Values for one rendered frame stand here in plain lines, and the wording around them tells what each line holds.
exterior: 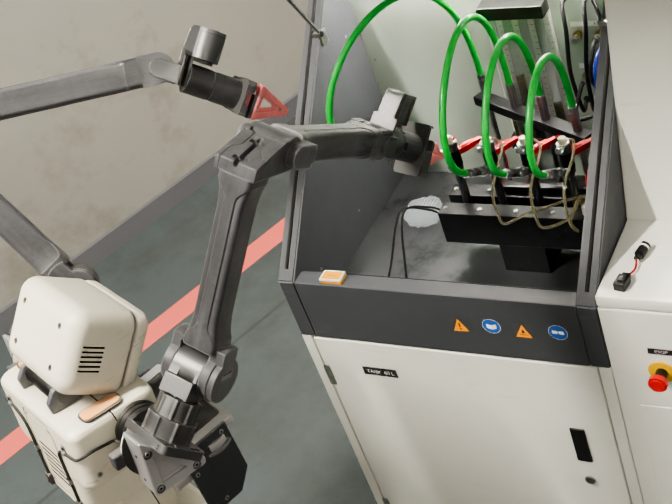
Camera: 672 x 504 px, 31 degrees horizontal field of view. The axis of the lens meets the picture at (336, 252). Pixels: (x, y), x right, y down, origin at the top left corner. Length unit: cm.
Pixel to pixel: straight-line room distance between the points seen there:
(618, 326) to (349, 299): 57
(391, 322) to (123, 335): 69
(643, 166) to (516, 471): 78
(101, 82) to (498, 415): 107
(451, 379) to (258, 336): 153
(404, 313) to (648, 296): 52
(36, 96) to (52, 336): 48
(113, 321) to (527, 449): 104
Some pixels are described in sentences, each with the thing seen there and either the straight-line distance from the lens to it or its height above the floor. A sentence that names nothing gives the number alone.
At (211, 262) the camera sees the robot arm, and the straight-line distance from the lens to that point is 186.
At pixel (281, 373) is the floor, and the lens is 381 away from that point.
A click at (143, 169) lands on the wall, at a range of 470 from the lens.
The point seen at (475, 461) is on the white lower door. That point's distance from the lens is 275.
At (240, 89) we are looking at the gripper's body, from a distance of 227.
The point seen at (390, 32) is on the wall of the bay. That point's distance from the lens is 272.
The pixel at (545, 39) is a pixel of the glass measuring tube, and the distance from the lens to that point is 255.
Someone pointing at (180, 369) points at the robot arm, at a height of 126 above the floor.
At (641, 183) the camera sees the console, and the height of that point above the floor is 105.
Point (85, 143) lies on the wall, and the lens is 454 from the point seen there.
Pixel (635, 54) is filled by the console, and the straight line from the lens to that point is 225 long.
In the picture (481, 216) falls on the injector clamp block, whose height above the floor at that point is 98.
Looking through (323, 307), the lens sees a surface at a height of 88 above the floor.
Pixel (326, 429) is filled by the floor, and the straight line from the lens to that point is 358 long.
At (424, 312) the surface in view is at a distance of 242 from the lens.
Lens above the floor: 246
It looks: 36 degrees down
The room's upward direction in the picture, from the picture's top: 22 degrees counter-clockwise
